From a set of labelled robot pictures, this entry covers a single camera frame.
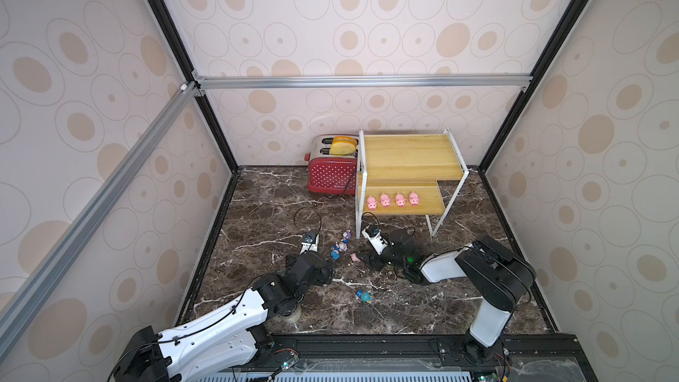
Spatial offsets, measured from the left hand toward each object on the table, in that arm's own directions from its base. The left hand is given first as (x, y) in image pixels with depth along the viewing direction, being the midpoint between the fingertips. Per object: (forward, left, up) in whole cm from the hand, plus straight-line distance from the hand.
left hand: (324, 258), depth 80 cm
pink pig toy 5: (+4, -10, -9) cm, 14 cm away
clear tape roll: (-14, +9, -11) cm, 20 cm away
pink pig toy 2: (+18, -19, +7) cm, 27 cm away
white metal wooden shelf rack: (+15, -21, +21) cm, 33 cm away
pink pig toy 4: (+18, -29, +6) cm, 35 cm away
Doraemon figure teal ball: (-8, -13, -9) cm, 18 cm away
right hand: (+6, -12, -9) cm, 16 cm away
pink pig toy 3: (+18, -24, +6) cm, 31 cm away
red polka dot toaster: (+35, -2, 0) cm, 35 cm away
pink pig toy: (+16, -15, +7) cm, 23 cm away
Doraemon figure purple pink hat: (+13, -7, -10) cm, 18 cm away
